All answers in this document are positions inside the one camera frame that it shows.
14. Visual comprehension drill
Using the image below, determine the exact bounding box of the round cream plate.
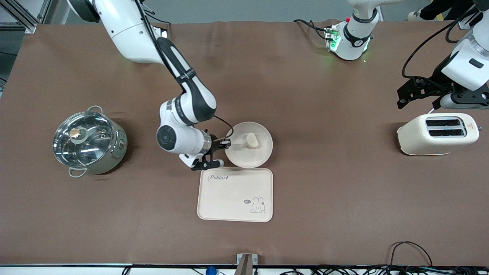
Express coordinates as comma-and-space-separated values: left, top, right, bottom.
224, 121, 274, 169

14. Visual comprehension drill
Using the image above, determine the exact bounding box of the cream rabbit print tray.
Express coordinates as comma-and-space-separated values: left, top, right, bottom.
197, 167, 274, 223

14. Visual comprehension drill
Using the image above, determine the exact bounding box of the cream two-slot toaster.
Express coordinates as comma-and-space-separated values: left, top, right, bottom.
397, 113, 480, 156

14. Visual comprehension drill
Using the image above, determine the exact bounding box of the person in dark trousers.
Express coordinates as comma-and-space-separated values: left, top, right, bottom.
407, 0, 476, 21

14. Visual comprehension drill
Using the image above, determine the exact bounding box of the brown table mat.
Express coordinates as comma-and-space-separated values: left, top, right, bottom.
0, 21, 489, 266

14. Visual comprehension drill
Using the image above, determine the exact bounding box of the sage green electric pot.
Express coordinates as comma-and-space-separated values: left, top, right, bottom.
53, 106, 128, 178

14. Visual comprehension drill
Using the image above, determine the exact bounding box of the glass pot lid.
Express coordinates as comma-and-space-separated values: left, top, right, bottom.
53, 111, 115, 167

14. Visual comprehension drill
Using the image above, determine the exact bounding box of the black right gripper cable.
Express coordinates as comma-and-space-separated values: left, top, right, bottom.
134, 0, 234, 140

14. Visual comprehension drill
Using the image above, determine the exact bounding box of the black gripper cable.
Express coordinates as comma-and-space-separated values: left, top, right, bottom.
402, 10, 478, 79
134, 0, 234, 140

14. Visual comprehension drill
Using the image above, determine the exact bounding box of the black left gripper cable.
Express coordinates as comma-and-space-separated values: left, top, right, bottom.
402, 10, 478, 79

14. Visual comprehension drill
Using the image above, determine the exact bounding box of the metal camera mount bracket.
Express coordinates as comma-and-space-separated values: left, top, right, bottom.
236, 253, 258, 275

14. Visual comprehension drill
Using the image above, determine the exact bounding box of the black left arm base cable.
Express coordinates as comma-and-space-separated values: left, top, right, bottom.
293, 19, 330, 40

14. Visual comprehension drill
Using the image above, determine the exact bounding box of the black arm base cable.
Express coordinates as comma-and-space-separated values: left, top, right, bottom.
147, 11, 171, 39
293, 19, 330, 40

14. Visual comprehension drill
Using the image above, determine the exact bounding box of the black right arm base cable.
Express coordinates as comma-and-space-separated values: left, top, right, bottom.
147, 11, 171, 39

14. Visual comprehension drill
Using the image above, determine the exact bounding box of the black looped cable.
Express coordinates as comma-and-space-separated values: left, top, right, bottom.
390, 241, 433, 268

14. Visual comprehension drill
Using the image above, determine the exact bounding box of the black cable bundle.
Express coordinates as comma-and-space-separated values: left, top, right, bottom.
279, 265, 489, 275

